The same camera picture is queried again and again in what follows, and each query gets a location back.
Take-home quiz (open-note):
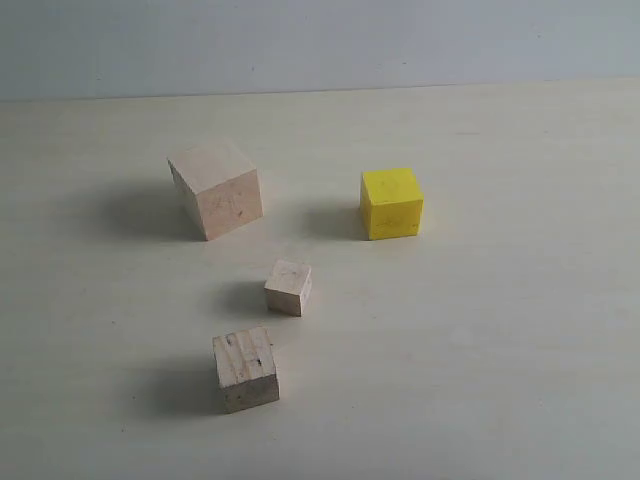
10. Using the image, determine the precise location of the medium striped wooden cube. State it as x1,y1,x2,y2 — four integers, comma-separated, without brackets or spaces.
212,326,280,413

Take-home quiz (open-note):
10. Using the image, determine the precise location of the yellow cube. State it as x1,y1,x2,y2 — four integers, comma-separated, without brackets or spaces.
360,168,424,240

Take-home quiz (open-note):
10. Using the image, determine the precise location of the small light wooden cube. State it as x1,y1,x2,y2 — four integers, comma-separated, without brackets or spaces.
264,259,312,317

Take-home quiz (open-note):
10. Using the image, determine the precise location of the large light wooden cube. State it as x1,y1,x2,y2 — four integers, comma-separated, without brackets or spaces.
167,139,263,241

